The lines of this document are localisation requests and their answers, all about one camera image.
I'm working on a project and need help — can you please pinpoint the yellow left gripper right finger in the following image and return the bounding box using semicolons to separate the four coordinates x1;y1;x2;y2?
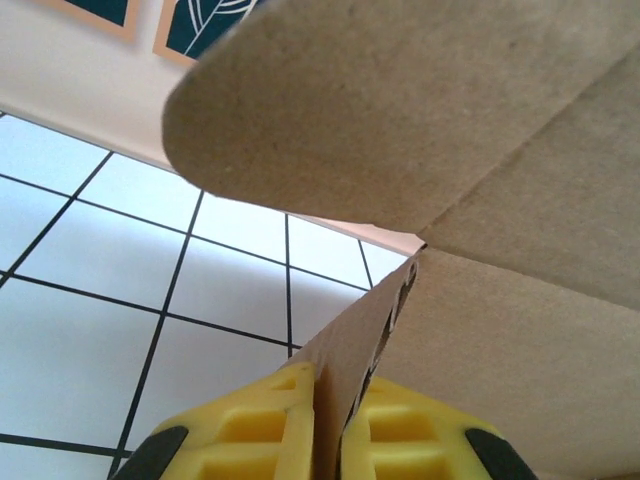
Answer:
341;375;540;480

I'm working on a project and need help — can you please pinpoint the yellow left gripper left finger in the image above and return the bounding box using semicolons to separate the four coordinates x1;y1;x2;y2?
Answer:
107;361;319;480

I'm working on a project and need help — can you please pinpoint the brown cardboard box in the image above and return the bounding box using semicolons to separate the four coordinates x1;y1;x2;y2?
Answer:
160;0;640;480

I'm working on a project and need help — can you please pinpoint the orange disc leaves wall panel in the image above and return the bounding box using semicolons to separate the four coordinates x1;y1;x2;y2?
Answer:
152;0;264;67

